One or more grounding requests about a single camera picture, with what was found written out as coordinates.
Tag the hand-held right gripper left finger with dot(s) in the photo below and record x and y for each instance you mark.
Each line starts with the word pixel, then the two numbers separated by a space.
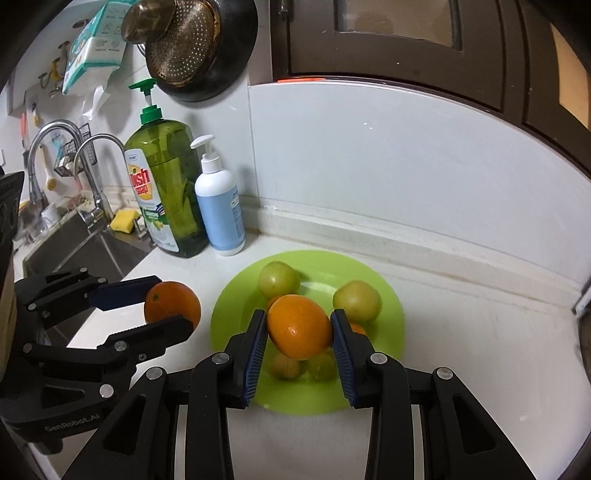
pixel 254 364

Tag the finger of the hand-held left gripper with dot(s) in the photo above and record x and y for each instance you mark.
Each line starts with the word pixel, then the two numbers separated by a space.
pixel 157 334
pixel 120 295

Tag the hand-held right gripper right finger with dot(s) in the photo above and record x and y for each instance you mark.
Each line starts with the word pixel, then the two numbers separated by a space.
pixel 344 364

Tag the small tan fruit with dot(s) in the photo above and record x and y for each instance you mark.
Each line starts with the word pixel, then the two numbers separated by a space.
pixel 285 368

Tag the yellow-green apple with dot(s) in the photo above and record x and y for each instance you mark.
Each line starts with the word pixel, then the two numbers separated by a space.
pixel 356 300

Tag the green apple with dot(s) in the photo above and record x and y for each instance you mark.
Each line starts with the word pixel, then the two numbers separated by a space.
pixel 278 279

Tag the green plastic plate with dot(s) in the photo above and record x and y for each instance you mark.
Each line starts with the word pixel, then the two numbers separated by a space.
pixel 318 270

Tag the small green fruit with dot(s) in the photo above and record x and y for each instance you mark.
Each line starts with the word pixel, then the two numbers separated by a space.
pixel 322 368

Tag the small orange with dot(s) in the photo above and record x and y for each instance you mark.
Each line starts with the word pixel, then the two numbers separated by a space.
pixel 358 328

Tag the stainless steel sink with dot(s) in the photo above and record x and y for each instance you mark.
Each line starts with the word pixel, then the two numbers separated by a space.
pixel 92 254

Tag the yellow sponge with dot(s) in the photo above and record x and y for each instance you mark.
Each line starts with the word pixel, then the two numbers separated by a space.
pixel 123 221

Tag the steel pull-down faucet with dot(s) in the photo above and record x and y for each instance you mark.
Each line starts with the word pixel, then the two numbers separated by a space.
pixel 98 203

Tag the white cup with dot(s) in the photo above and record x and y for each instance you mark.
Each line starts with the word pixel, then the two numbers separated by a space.
pixel 49 216

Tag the green dish soap bottle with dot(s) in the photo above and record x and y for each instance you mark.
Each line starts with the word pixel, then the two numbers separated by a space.
pixel 171 184

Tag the white pump bottle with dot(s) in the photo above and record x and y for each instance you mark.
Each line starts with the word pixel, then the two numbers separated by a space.
pixel 219 207

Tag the steel gooseneck faucet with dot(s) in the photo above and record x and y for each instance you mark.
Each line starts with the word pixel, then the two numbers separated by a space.
pixel 99 136

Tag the white plastic bag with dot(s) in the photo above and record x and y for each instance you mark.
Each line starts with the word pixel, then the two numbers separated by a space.
pixel 97 99

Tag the paper towel packet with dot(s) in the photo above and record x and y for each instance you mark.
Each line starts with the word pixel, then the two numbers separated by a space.
pixel 92 50

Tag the brass colander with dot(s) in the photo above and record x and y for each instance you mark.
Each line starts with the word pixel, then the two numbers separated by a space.
pixel 184 50

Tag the black frying pan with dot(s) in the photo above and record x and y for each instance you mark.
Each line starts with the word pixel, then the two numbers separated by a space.
pixel 235 55

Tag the brass round lid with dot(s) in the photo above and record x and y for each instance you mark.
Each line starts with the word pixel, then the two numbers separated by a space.
pixel 147 21

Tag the dark wooden cabinet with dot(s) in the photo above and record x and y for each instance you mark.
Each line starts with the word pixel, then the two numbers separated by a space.
pixel 498 55

